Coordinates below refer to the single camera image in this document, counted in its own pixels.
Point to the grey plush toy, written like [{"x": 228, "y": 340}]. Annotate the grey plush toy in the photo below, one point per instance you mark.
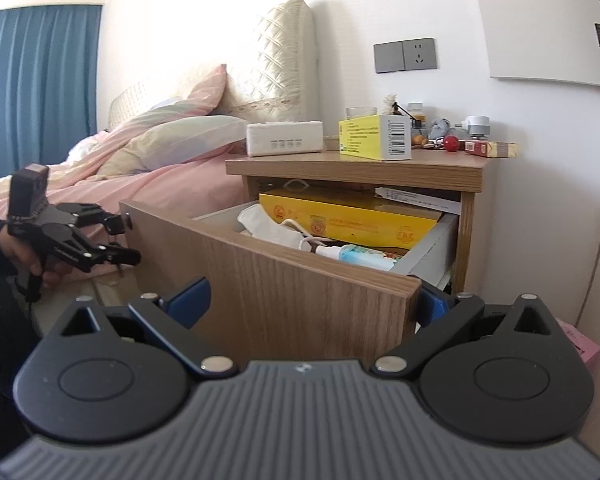
[{"x": 440, "y": 129}]

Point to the small orange object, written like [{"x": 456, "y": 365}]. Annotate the small orange object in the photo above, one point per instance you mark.
[{"x": 419, "y": 139}]

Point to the red ball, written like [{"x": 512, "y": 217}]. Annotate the red ball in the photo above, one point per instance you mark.
[{"x": 450, "y": 143}]

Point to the white plug adapter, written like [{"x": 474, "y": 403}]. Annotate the white plug adapter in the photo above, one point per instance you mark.
[{"x": 475, "y": 125}]

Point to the white paper sheets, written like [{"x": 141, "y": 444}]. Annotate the white paper sheets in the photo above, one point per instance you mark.
[{"x": 422, "y": 199}]

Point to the pink box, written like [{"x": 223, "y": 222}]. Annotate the pink box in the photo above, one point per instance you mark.
[{"x": 580, "y": 345}]

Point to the yellow flat box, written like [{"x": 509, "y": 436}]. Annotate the yellow flat box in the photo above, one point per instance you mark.
[{"x": 350, "y": 216}]

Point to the cream quilted headboard cushion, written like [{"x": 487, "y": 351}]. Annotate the cream quilted headboard cushion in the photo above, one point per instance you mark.
[
  {"x": 275, "y": 60},
  {"x": 135, "y": 102}
]

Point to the clear glass cup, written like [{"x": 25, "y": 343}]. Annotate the clear glass cup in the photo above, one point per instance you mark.
[{"x": 361, "y": 112}]

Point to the person's dark clothing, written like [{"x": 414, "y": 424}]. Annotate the person's dark clothing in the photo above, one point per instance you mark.
[{"x": 0, "y": 350}]

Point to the blue white bottle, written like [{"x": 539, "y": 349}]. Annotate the blue white bottle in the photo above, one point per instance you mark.
[{"x": 362, "y": 256}]

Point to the striped pastel pillow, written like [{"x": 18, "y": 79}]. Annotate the striped pastel pillow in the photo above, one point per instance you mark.
[{"x": 180, "y": 137}]

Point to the wooden drawer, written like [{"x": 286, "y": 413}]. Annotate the wooden drawer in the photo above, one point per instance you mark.
[{"x": 280, "y": 290}]

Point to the grey wall socket panel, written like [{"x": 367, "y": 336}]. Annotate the grey wall socket panel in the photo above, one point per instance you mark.
[{"x": 405, "y": 55}]

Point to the pink duvet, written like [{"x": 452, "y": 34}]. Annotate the pink duvet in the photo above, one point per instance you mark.
[{"x": 130, "y": 182}]

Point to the blue curtain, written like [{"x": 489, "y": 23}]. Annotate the blue curtain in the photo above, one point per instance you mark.
[{"x": 35, "y": 85}]

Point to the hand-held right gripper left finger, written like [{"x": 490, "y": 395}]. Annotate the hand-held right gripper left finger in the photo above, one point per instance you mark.
[{"x": 192, "y": 298}]

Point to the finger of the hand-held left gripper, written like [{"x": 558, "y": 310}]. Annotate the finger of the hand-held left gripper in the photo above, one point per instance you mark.
[
  {"x": 87, "y": 254},
  {"x": 92, "y": 216}
]

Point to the wooden nightstand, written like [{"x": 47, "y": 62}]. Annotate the wooden nightstand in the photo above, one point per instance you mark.
[{"x": 360, "y": 169}]

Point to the white dried flower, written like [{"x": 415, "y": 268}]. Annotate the white dried flower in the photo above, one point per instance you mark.
[{"x": 391, "y": 100}]

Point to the pink pillow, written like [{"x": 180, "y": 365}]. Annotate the pink pillow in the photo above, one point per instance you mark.
[{"x": 207, "y": 92}]

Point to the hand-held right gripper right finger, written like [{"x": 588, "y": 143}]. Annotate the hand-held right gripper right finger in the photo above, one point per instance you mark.
[{"x": 432, "y": 306}]

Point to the white rectangular box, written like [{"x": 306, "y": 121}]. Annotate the white rectangular box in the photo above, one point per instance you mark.
[{"x": 285, "y": 139}]

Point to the tan cigarette pack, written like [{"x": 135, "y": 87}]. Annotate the tan cigarette pack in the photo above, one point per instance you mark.
[{"x": 501, "y": 150}]

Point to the small white pill bottle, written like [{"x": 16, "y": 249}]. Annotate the small white pill bottle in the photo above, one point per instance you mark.
[{"x": 416, "y": 110}]

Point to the yellow and white carton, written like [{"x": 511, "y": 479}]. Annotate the yellow and white carton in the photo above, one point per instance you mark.
[{"x": 375, "y": 137}]

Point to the white plastic bag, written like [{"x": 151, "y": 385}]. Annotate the white plastic bag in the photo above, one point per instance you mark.
[{"x": 265, "y": 225}]

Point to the red cigarette pack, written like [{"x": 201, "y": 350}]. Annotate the red cigarette pack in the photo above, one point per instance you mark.
[{"x": 474, "y": 147}]

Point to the white cabinet door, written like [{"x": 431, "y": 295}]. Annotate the white cabinet door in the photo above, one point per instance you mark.
[{"x": 545, "y": 20}]

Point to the person's left hand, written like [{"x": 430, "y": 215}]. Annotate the person's left hand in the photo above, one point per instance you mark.
[{"x": 17, "y": 252}]

